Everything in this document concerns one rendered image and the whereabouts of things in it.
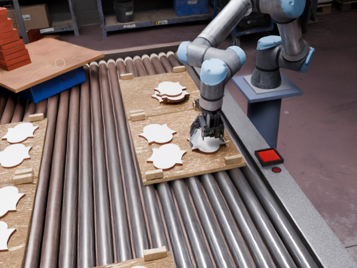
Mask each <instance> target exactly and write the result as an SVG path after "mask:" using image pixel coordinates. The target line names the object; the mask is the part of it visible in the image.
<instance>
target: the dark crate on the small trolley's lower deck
mask: <svg viewBox="0 0 357 268"><path fill-rule="evenodd" d="M264 15H265V14H263V13H261V12H251V13H250V14H249V15H247V16H244V17H243V18H242V19H241V20H240V22H239V23H238V24H237V25H238V26H240V27H241V28H243V29H245V28H251V27H257V26H262V25H264Z"/></svg>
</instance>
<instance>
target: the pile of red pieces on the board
mask: <svg viewBox="0 0 357 268"><path fill-rule="evenodd" d="M6 14H8V12H7V8H3V7H0V68H1V69H4V70H6V71H11V70H14V69H17V68H20V67H22V66H25V65H27V64H30V63H31V59H30V56H29V54H28V49H27V48H26V47H25V45H24V43H23V39H21V38H19V35H18V34H19V33H18V30H17V29H14V28H13V27H12V24H13V21H12V19H9V18H7V15H6Z"/></svg>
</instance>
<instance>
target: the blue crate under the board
mask: <svg viewBox="0 0 357 268"><path fill-rule="evenodd" d="M84 81H86V76H85V73H84V68H83V66H80V67H78V68H76V69H73V70H71V71H69V72H66V73H63V74H61V75H59V76H56V77H54V78H51V79H49V80H46V81H44V82H42V83H39V84H37V85H35V86H32V87H30V88H27V89H25V90H22V91H20V92H18V93H15V92H13V91H11V90H9V89H7V88H5V87H3V88H5V89H7V90H9V91H11V92H13V93H15V94H17V95H20V96H22V97H24V98H26V99H28V100H30V101H32V102H34V103H37V102H39V101H42V100H44V99H46V98H48V97H51V96H53V95H56V94H58V93H60V92H62V91H64V90H67V89H69V88H71V87H73V86H76V85H78V84H80V83H82V82H84Z"/></svg>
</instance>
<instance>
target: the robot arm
mask: <svg viewBox="0 0 357 268"><path fill-rule="evenodd" d="M305 3H306V0H229V3H228V4H227V5H226V6H225V7H224V8H223V9H222V10H221V11H220V12H219V13H218V15H217V16H216V17H215V18H214V19H213V20H212V21H211V23H210V24H208V25H207V27H206V28H205V29H204V30H203V31H202V32H201V34H200V35H199V36H198V37H197V38H196V39H195V40H194V41H193V42H190V41H184V42H182V43H181V44H180V46H179V48H178V51H177V56H178V60H179V61H180V62H181V63H184V64H186V65H188V66H195V67H198V68H201V72H200V93H199V98H198V99H196V100H194V101H195V106H196V108H197V109H199V110H200V111H201V112H202V113H201V114H199V115H198V116H197V119H195V120H194V122H193V123H192V124H191V126H190V136H189V143H190V146H191V147H192V146H193V145H194V147H197V145H198V138H199V136H200V133H201V137H202V140H203V141H204V137H210V138H211V137H215V139H216V138H219V139H220V140H221V141H223V140H224V141H225V138H224V122H223V120H222V118H221V113H220V111H221V109H222V104H223V97H224V96H225V94H224V88H225V85H226V84H227V83H228V82H229V80H230V79H231V78H232V77H233V76H234V75H235V74H236V73H237V72H238V71H240V69H241V67H242V66H243V65H244V64H245V61H246V56H245V53H244V51H243V50H242V49H241V48H239V47H237V46H231V47H229V48H227V49H226V50H223V49H218V48H217V47H218V46H219V45H220V44H221V42H222V41H223V40H224V39H225V38H226V37H227V35H228V34H229V33H230V32H231V31H232V30H233V29H234V27H235V26H236V25H237V24H238V23H239V22H240V20H241V19H242V18H243V17H244V16H247V15H249V14H250V13H251V12H262V13H268V14H270V17H271V19H272V20H273V21H274V22H275V23H276V24H277V26H278V30H279V34H280V36H267V37H263V38H261V39H259V41H258V44H257V54H256V66H255V69H254V71H253V74H252V76H251V81H250V82H251V84H252V85H253V86H255V87H257V88H260V89H275V88H278V87H279V86H280V85H281V82H282V79H281V74H280V70H279V68H285V69H289V70H293V71H297V72H303V73H305V72H307V71H308V69H309V67H310V65H311V62H312V60H313V56H314V53H315V49H314V48H312V47H308V44H307V42H306V41H305V40H303V36H302V31H301V25H300V20H299V16H300V15H301V14H302V13H303V11H304V8H305ZM200 128H201V129H202V130H200ZM202 132H203V135H202Z"/></svg>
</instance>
